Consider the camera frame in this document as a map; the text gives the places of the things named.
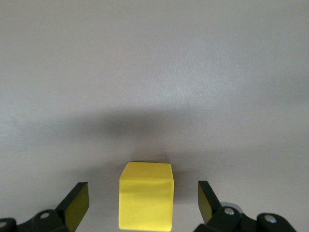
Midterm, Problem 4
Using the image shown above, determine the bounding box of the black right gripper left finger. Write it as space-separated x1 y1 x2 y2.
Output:
0 181 90 232

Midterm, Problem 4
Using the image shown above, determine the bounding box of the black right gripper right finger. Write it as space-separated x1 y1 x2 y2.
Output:
193 180 296 232

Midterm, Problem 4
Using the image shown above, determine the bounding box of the yellow cube block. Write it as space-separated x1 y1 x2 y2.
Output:
118 161 174 230

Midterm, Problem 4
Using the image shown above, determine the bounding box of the large table cover sheet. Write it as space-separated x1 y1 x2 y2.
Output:
0 0 309 232

